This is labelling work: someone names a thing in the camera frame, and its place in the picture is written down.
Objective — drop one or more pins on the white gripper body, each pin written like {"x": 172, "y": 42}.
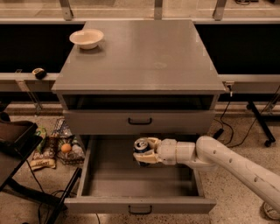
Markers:
{"x": 168, "y": 151}

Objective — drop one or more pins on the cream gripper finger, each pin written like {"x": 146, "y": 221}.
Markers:
{"x": 152, "y": 142}
{"x": 152, "y": 158}

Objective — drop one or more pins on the blue pepsi can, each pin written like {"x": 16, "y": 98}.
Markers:
{"x": 141, "y": 145}

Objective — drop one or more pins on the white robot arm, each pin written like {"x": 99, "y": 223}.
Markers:
{"x": 204, "y": 155}

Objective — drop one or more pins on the grey drawer cabinet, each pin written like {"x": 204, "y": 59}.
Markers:
{"x": 140, "y": 66}

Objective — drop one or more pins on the orange fruit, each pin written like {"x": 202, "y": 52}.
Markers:
{"x": 66, "y": 147}

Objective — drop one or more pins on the black wheeled stand leg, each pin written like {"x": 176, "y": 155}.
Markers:
{"x": 270, "y": 138}

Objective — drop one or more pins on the snack bag on floor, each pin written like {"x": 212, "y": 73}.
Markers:
{"x": 44, "y": 154}

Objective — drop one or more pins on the white bowl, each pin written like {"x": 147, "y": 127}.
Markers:
{"x": 87, "y": 39}

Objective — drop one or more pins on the white sneaker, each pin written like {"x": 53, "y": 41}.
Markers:
{"x": 270, "y": 212}

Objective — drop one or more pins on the dark side table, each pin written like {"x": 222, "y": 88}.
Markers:
{"x": 17, "y": 142}

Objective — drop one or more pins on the wire basket with snacks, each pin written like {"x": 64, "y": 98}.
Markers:
{"x": 64, "y": 136}

